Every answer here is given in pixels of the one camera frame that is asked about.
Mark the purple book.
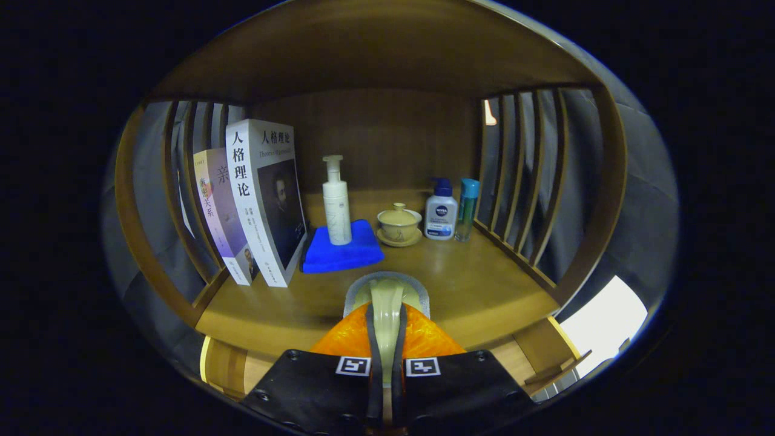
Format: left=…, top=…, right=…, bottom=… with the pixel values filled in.
left=193, top=148, right=260, bottom=286

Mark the beige scrub brush grey pad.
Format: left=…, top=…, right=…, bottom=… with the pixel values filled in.
left=343, top=271, right=431, bottom=388

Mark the white lotion bottle blue cap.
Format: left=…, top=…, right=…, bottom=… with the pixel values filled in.
left=424, top=177, right=458, bottom=242

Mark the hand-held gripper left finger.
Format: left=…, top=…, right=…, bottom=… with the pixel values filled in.
left=241, top=301, right=384, bottom=436

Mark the wooden drawer with black knob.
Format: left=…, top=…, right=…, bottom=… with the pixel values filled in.
left=200, top=315, right=592, bottom=401

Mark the wooden countertop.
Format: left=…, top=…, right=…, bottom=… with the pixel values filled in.
left=195, top=193, right=561, bottom=358

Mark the beige lidded teacup with saucer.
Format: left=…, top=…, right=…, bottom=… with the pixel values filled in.
left=377, top=202, right=423, bottom=248

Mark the teal bottle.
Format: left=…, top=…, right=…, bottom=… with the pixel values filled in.
left=455, top=178, right=480, bottom=243

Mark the folded blue cloth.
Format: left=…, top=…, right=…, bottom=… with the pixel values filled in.
left=302, top=219, right=386, bottom=274

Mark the thick white book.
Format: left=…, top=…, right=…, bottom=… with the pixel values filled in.
left=225, top=119, right=308, bottom=288

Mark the wooden cabinet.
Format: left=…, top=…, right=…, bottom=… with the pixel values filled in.
left=114, top=0, right=630, bottom=340

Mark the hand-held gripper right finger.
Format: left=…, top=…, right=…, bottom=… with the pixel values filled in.
left=391, top=302, right=535, bottom=434

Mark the white table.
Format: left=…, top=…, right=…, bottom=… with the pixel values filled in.
left=560, top=276, right=648, bottom=379

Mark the white pump bottle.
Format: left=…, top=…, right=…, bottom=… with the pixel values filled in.
left=322, top=155, right=353, bottom=246

